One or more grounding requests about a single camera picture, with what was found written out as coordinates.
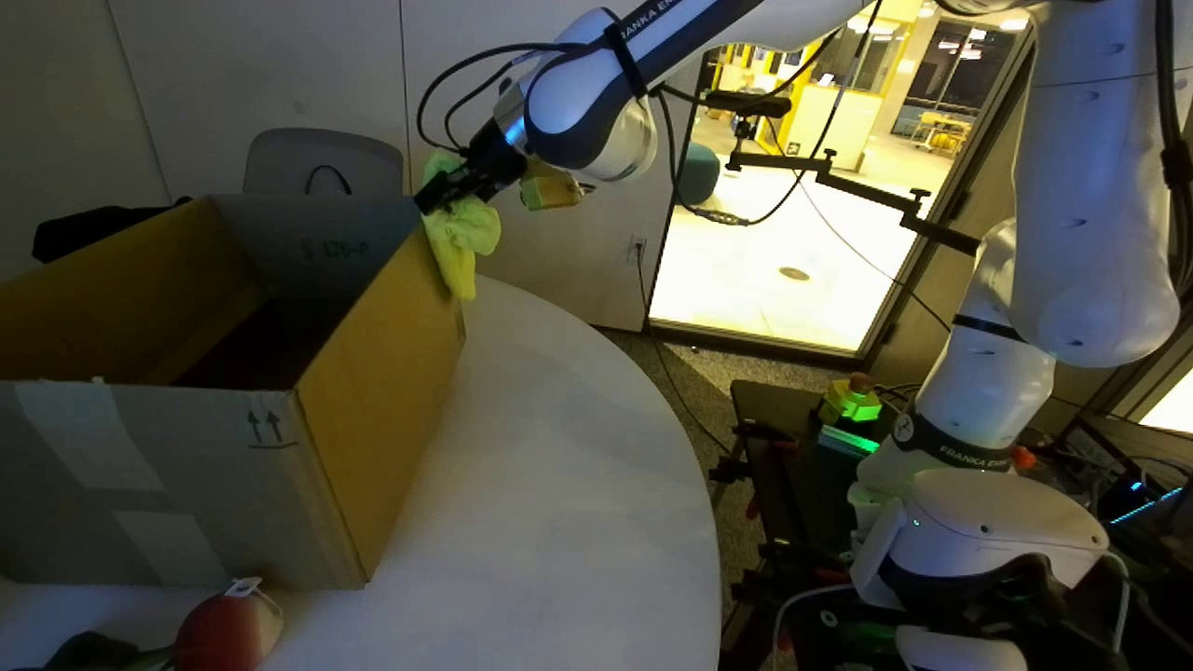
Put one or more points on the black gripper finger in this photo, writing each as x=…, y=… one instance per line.
x=456, y=201
x=441, y=184

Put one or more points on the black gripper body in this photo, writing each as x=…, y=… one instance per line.
x=495, y=158

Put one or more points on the yellow cloth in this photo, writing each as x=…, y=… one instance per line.
x=464, y=245

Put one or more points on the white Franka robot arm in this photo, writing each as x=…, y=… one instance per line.
x=1095, y=189

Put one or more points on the open cardboard box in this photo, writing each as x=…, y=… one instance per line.
x=373, y=410

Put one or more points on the gray chair back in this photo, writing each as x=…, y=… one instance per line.
x=286, y=160

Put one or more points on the teal round stool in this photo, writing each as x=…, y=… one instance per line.
x=697, y=173

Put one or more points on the black jacket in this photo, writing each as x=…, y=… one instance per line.
x=89, y=224

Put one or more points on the green lit control device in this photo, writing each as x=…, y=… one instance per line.
x=850, y=416

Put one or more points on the red round toy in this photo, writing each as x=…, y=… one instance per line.
x=225, y=635

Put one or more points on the dark green object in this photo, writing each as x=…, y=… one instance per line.
x=93, y=654

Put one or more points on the black stereo camera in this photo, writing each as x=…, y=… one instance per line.
x=746, y=106

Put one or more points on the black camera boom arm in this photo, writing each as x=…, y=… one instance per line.
x=871, y=190

